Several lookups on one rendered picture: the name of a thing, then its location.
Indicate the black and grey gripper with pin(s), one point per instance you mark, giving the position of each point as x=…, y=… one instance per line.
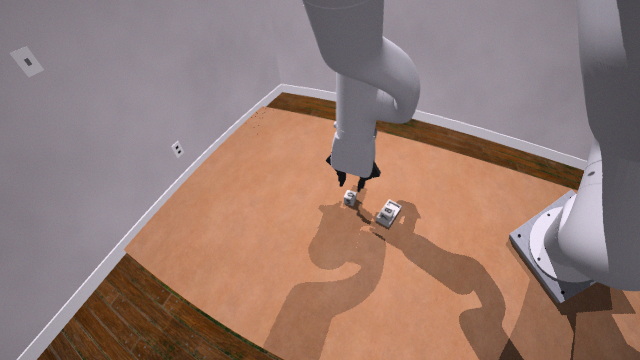
x=355, y=159

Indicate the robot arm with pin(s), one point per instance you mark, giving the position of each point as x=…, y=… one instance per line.
x=600, y=241

